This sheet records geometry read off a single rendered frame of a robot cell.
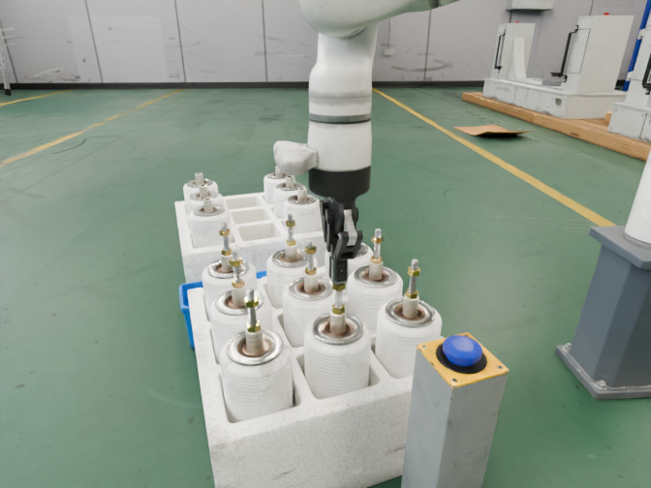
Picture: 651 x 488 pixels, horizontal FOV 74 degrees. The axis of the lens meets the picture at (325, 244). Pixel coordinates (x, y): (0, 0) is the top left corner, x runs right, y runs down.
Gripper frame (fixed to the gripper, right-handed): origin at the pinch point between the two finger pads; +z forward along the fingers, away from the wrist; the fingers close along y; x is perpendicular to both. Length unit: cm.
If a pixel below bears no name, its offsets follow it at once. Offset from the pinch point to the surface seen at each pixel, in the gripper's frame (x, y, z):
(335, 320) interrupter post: 0.6, -0.9, 7.8
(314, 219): -8, 52, 14
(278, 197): 0, 65, 11
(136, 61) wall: 124, 673, -6
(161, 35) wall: 83, 666, -40
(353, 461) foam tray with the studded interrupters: -0.5, -7.6, 27.9
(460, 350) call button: -8.7, -17.0, 2.1
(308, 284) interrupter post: 2.0, 10.8, 8.4
